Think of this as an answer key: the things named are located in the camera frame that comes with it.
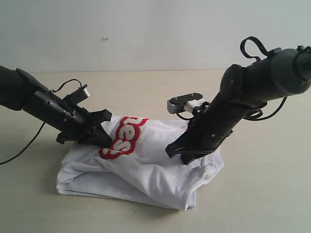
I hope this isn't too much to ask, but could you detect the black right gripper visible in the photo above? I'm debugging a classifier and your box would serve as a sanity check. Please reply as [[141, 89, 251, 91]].
[[165, 106, 233, 165]]

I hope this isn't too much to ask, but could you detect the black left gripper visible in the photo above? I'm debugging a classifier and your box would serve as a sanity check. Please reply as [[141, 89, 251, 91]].
[[55, 97, 112, 148]]

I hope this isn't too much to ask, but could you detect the white t-shirt red Chinese patch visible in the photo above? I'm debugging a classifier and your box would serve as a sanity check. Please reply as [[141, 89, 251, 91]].
[[56, 116, 224, 211]]

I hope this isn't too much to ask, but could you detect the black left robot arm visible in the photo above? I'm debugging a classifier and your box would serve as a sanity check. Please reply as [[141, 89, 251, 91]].
[[0, 67, 113, 148]]

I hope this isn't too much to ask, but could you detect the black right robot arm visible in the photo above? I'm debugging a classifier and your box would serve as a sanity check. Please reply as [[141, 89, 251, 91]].
[[165, 46, 311, 165]]

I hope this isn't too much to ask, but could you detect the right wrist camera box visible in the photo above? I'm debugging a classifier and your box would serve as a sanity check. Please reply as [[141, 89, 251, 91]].
[[167, 93, 209, 114]]

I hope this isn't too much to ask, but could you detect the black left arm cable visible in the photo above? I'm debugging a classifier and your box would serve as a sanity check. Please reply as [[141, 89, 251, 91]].
[[0, 78, 82, 166]]

